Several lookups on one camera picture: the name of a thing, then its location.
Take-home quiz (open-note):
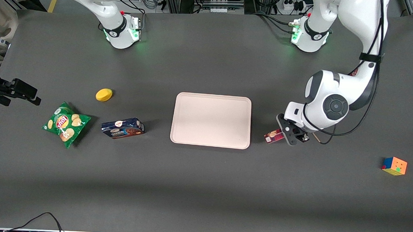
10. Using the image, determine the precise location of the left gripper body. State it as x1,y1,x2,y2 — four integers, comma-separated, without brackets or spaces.
275,102,307,147

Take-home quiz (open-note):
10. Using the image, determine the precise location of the red cookie box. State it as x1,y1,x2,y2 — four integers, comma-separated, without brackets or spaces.
264,128,286,145

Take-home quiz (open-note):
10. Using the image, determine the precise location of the white rectangular plastic tray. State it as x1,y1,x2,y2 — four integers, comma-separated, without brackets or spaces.
170,92,253,150

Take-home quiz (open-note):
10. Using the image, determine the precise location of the blue cookie box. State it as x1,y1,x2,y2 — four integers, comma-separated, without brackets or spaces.
101,116,145,141

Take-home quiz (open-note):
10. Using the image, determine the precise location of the green Lays chips bag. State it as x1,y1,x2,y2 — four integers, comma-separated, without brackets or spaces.
41,101,93,150

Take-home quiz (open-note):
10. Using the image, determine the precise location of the beige chair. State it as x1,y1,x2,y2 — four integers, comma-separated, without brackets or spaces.
0,0,21,70

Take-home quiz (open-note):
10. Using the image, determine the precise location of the yellow lemon-shaped toy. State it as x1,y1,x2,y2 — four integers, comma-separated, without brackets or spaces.
95,88,113,102

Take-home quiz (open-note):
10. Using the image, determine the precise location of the white power strip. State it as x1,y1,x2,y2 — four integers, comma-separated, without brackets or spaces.
282,0,314,14

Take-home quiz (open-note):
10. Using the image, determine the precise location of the multicoloured Rubik's cube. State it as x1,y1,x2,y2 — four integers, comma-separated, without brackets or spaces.
381,156,408,177

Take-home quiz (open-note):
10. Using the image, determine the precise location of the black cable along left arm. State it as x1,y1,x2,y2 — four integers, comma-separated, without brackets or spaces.
302,0,388,139

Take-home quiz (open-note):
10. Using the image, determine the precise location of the thin black looped cable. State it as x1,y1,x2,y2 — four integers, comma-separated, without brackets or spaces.
3,210,65,232

